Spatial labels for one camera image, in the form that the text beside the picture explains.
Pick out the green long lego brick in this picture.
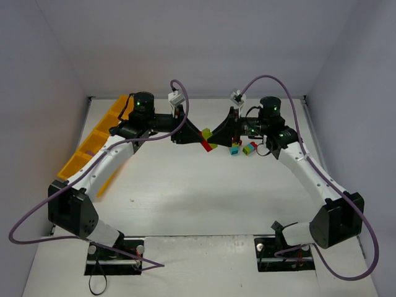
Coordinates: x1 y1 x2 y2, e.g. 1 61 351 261
200 128 213 140

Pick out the rainbow curved lego stack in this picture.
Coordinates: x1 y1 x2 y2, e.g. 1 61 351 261
228 142 241 156

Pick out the red lego brick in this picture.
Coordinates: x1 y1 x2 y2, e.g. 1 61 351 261
201 138 218 152

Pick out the green blue red lego stack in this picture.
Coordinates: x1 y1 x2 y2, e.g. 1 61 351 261
243 142 257 156

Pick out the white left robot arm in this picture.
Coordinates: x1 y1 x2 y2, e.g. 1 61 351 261
48 89 202 249

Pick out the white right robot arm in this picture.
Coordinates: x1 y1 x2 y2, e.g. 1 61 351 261
209 97 364 249

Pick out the yellow divided plastic tray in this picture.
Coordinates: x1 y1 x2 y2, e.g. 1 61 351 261
57 95 134 202

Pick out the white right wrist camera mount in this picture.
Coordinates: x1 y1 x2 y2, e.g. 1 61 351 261
230 89 246 114

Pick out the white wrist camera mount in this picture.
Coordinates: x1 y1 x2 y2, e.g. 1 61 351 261
230 89 246 114
168 89 185 115

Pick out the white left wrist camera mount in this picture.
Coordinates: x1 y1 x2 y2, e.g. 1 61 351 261
168 89 185 115

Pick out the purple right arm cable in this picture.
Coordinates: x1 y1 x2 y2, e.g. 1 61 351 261
241 74 380 282

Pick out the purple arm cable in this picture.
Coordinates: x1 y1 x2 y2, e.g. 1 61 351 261
8 79 189 273
241 74 380 282

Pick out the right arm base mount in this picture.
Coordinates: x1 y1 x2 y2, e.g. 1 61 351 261
254 236 316 272

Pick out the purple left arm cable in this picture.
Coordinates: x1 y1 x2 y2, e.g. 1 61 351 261
8 79 189 273

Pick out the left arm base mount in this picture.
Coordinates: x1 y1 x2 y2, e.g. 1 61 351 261
84 243 142 276

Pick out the black loop cable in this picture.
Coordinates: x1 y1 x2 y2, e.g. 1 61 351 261
88 262 108 295

